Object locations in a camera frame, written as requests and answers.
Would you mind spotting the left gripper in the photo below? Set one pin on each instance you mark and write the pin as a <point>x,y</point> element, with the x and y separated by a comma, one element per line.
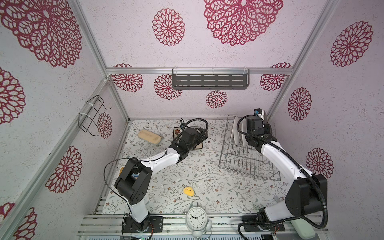
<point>204,134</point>

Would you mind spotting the floral square plate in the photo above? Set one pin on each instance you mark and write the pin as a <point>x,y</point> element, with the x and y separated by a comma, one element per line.
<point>177,132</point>

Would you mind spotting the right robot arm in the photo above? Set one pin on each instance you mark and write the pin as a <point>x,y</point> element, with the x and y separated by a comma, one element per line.
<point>307,197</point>

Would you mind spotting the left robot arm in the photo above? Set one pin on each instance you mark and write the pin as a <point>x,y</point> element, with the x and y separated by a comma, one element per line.
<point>133,182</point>

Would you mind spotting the white round plate front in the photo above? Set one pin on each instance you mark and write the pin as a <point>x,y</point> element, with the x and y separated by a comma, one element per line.
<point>236,136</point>

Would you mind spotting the tan sponge block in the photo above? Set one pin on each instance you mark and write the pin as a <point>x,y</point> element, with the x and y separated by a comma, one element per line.
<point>149,137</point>

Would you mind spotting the yellow small piece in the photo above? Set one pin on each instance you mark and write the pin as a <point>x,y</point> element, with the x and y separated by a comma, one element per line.
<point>189,191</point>

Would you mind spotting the white alarm clock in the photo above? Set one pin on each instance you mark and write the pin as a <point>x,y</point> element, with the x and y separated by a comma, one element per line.
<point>198,222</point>

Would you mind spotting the pale green bottle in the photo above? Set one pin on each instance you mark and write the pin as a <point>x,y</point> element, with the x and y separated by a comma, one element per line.
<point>303,229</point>

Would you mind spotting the wire dish rack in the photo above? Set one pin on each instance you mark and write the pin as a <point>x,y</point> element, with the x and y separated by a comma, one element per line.
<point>246,162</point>

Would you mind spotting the grey wall shelf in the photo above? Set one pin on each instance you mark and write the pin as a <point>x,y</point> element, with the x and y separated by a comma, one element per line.
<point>210,79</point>

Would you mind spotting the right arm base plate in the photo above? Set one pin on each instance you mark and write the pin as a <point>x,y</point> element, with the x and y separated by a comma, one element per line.
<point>256,225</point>

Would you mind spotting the black wire wall basket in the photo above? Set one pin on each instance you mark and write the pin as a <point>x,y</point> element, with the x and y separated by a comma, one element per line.
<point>96,121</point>

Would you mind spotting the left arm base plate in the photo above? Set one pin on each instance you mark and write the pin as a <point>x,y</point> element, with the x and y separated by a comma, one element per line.
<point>151,224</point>

